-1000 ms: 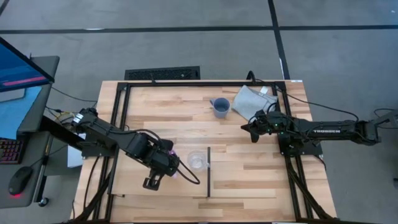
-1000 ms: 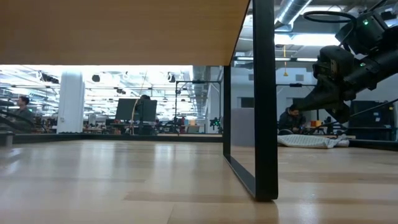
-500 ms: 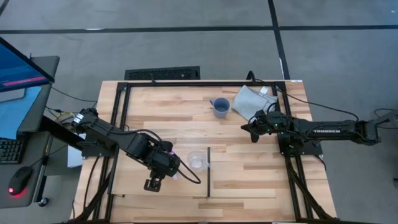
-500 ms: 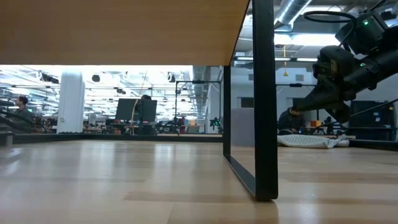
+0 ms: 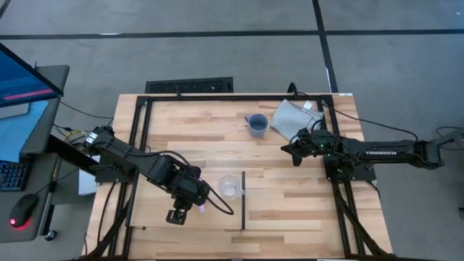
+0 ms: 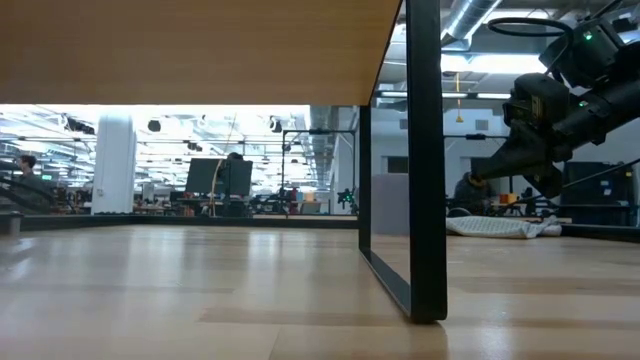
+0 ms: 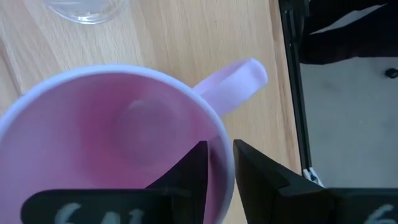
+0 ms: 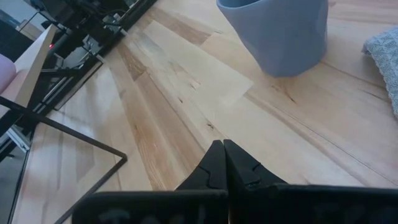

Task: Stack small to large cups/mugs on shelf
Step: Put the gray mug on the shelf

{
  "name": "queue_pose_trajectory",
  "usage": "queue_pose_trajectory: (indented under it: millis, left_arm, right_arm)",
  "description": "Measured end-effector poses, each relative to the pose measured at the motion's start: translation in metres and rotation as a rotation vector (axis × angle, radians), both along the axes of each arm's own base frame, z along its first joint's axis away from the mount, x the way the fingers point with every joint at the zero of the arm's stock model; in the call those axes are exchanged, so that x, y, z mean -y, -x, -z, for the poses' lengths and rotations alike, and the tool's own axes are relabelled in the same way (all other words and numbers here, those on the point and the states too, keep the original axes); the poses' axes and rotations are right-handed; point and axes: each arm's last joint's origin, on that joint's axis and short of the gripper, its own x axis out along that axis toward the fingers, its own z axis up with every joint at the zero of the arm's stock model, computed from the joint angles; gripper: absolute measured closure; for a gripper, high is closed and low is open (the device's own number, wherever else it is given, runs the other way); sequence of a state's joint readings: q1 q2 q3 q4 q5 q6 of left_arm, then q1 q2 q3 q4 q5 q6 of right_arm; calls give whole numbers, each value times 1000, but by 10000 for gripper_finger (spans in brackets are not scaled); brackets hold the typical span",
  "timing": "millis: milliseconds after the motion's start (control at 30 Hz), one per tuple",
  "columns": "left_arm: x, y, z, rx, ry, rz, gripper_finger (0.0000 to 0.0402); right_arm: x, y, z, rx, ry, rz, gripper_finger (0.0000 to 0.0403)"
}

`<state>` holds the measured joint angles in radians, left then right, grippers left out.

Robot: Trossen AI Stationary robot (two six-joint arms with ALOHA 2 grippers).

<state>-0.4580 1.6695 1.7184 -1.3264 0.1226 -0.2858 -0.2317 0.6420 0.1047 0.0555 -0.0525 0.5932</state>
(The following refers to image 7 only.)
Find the black aluminium table frame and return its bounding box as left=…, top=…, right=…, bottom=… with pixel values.
left=278, top=0, right=326, bottom=189

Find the pink mug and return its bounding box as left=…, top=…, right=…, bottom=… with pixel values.
left=0, top=57, right=269, bottom=224

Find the wooden shelf with black legs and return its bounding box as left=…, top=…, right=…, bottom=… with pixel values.
left=0, top=0, right=302, bottom=224

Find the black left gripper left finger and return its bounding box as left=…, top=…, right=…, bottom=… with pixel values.
left=20, top=140, right=209, bottom=224

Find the clear glass cup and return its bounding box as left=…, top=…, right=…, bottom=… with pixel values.
left=43, top=0, right=130, bottom=26

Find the black bulky object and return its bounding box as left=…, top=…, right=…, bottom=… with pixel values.
left=299, top=0, right=398, bottom=65

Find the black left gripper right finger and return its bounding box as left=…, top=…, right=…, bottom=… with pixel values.
left=233, top=139, right=398, bottom=224

